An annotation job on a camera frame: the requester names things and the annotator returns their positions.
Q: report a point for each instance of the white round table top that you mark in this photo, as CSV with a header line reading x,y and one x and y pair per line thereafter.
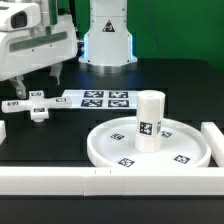
x,y
123,142

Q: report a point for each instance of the white front fence bar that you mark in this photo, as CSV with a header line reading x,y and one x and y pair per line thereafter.
x,y
110,181

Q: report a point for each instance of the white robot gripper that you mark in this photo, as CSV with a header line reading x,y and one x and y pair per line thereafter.
x,y
20,53

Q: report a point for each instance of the white left fence bar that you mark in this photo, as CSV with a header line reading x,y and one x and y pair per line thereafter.
x,y
2,131

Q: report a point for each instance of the white right fence bar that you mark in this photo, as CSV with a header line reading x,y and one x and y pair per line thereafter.
x,y
215,139

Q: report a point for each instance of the white cross-shaped table base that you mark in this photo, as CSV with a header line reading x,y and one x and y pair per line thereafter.
x,y
37,105

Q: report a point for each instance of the white marker tag sheet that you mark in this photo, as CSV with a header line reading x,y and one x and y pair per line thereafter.
x,y
102,99

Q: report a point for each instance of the white fence bar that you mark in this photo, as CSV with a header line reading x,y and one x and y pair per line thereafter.
x,y
110,181
215,139
2,131

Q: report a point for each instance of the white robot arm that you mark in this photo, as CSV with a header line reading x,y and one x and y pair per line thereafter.
x,y
34,35

